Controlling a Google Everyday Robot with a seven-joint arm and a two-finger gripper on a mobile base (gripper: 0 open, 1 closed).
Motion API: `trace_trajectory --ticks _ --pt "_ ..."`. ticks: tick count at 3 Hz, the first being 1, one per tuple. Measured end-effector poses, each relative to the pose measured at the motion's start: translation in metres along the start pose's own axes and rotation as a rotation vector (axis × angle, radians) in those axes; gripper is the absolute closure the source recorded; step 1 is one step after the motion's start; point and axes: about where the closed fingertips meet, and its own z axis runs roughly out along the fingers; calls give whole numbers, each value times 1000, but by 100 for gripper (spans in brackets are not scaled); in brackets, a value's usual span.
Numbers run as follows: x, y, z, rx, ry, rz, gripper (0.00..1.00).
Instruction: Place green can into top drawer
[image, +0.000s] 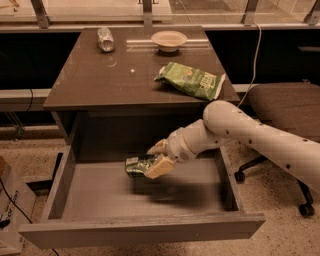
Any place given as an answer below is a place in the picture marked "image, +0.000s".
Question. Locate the cardboard box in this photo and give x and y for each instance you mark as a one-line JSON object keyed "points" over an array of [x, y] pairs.
{"points": [[16, 204]]}

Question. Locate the green chip bag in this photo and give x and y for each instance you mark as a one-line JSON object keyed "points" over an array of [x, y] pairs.
{"points": [[191, 81]]}

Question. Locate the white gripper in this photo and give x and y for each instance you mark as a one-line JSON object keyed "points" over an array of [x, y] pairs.
{"points": [[177, 147]]}

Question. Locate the silver crushed can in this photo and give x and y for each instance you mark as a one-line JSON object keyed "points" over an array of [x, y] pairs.
{"points": [[105, 39]]}

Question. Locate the brown office chair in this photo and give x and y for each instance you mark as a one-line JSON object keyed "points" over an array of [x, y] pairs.
{"points": [[290, 106]]}

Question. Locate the green soda can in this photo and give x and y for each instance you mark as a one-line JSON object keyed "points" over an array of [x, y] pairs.
{"points": [[136, 166]]}

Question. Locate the white paper bowl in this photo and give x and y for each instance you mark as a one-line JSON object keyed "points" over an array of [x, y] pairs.
{"points": [[169, 41]]}

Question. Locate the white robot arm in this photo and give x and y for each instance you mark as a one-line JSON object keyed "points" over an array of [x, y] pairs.
{"points": [[223, 122]]}

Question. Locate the open grey top drawer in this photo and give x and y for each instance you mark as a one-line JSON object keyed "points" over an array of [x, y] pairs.
{"points": [[93, 202]]}

